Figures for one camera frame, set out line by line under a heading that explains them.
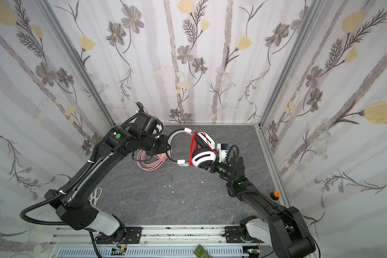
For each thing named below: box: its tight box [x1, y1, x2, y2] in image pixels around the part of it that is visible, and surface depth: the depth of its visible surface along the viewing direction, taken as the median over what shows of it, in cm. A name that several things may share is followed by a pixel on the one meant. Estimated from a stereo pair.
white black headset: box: [166, 127, 219, 169], surface depth 62 cm
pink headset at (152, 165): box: [135, 149, 169, 171], surface depth 97 cm
